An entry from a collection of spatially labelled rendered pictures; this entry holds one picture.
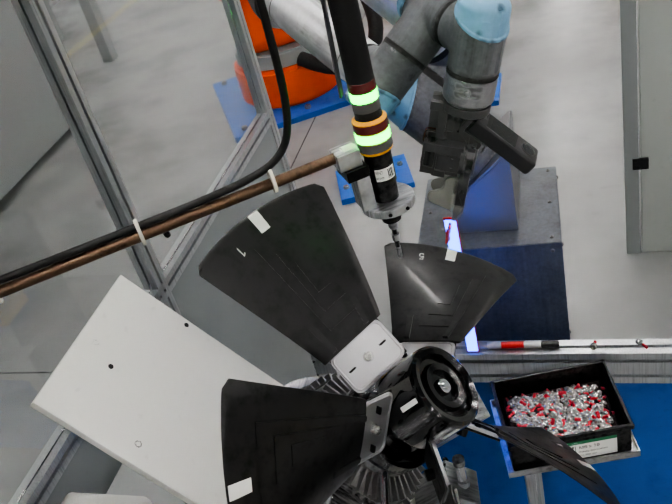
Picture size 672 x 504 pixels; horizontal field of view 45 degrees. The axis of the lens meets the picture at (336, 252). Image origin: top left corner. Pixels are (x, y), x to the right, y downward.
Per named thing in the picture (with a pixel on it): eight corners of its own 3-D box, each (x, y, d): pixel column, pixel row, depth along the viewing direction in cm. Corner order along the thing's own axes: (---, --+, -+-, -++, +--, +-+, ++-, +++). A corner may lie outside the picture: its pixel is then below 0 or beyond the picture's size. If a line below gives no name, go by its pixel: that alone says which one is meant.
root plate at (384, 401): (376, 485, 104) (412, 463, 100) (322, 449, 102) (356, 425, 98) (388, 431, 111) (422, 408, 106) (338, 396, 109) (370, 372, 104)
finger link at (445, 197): (425, 213, 131) (433, 165, 125) (461, 220, 130) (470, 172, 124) (422, 224, 129) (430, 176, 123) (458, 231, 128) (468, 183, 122)
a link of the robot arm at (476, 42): (487, -19, 112) (527, 3, 107) (474, 54, 119) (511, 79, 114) (442, -12, 109) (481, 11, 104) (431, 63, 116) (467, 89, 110)
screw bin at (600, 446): (512, 474, 143) (508, 448, 139) (493, 406, 157) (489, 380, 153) (635, 452, 141) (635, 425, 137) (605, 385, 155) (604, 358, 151)
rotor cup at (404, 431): (420, 491, 111) (485, 454, 103) (338, 435, 108) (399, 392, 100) (434, 412, 122) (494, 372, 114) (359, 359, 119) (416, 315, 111)
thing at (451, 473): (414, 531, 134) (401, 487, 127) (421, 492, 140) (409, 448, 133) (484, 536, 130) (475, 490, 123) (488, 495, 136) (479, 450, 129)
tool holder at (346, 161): (360, 232, 100) (343, 165, 94) (340, 208, 105) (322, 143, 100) (425, 205, 101) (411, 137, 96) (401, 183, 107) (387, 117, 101)
